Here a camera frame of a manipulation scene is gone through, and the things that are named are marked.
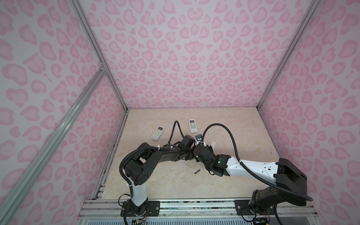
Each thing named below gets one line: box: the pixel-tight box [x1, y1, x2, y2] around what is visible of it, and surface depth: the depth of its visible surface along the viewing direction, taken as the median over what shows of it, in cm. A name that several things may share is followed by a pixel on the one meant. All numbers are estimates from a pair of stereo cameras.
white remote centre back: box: [187, 118, 198, 134], surface depth 109 cm
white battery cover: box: [210, 140, 217, 150], surface depth 100 cm
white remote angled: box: [150, 124, 166, 141], surface depth 105 cm
